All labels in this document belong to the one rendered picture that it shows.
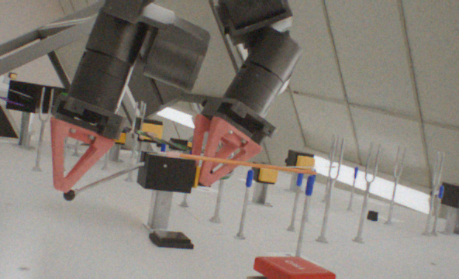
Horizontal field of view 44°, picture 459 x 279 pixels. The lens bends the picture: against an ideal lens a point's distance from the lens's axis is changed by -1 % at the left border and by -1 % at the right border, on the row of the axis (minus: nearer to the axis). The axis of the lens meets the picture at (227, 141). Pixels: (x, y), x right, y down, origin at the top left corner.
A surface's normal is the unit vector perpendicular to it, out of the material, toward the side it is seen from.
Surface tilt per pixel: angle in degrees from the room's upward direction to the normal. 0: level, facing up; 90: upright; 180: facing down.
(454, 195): 141
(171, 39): 129
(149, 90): 90
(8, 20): 90
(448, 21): 179
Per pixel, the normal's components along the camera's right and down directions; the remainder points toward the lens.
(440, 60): -0.77, 0.48
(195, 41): -0.06, 0.48
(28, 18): 0.56, 0.21
